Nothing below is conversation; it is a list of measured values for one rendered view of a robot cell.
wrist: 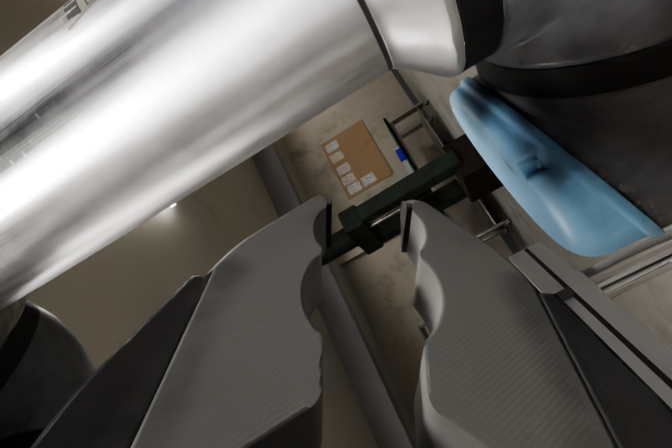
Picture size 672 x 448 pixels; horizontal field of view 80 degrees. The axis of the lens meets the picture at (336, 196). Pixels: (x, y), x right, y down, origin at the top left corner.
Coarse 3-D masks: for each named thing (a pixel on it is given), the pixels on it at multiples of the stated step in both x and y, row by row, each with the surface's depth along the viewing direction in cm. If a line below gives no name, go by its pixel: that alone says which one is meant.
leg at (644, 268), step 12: (660, 252) 88; (636, 264) 89; (648, 264) 88; (660, 264) 87; (612, 276) 90; (624, 276) 89; (636, 276) 88; (648, 276) 88; (600, 288) 90; (612, 288) 89; (624, 288) 89
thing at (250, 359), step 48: (288, 240) 10; (240, 288) 8; (288, 288) 8; (192, 336) 7; (240, 336) 7; (288, 336) 7; (192, 384) 6; (240, 384) 6; (288, 384) 7; (144, 432) 6; (192, 432) 6; (240, 432) 6; (288, 432) 6
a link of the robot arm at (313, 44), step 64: (128, 0) 13; (192, 0) 12; (256, 0) 12; (320, 0) 12; (384, 0) 12; (448, 0) 11; (512, 0) 12; (576, 0) 13; (640, 0) 12; (0, 64) 14; (64, 64) 13; (128, 64) 13; (192, 64) 13; (256, 64) 13; (320, 64) 13; (384, 64) 15; (448, 64) 14; (512, 64) 16; (576, 64) 14; (0, 128) 14; (64, 128) 13; (128, 128) 14; (192, 128) 14; (256, 128) 15; (0, 192) 14; (64, 192) 15; (128, 192) 15; (192, 192) 18; (0, 256) 16; (64, 256) 17; (0, 320) 22; (0, 384) 23
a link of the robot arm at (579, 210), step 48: (480, 96) 19; (528, 96) 17; (576, 96) 15; (624, 96) 15; (480, 144) 23; (528, 144) 17; (576, 144) 16; (624, 144) 16; (528, 192) 19; (576, 192) 17; (624, 192) 17; (576, 240) 18; (624, 240) 18
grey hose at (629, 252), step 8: (648, 240) 102; (656, 240) 101; (664, 240) 101; (632, 248) 103; (640, 248) 102; (648, 248) 102; (616, 256) 104; (624, 256) 103; (632, 256) 103; (600, 264) 104; (608, 264) 104; (584, 272) 105; (592, 272) 104
